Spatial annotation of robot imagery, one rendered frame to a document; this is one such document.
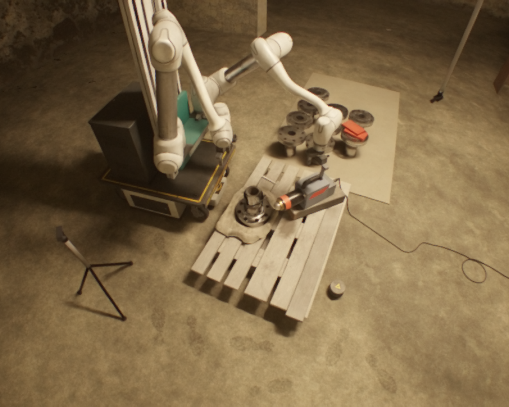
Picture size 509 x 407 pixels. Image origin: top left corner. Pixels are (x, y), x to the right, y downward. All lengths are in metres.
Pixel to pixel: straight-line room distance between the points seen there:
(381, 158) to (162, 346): 2.51
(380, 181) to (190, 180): 1.68
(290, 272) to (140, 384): 1.14
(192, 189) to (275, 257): 0.76
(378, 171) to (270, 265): 1.48
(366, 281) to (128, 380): 1.66
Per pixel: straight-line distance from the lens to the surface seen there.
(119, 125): 2.00
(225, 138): 1.53
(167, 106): 1.45
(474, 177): 3.47
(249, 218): 2.09
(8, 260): 2.89
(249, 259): 1.97
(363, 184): 2.75
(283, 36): 1.87
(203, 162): 2.34
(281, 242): 2.05
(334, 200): 2.25
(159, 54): 1.28
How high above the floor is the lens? 1.87
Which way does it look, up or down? 50 degrees down
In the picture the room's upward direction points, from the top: straight up
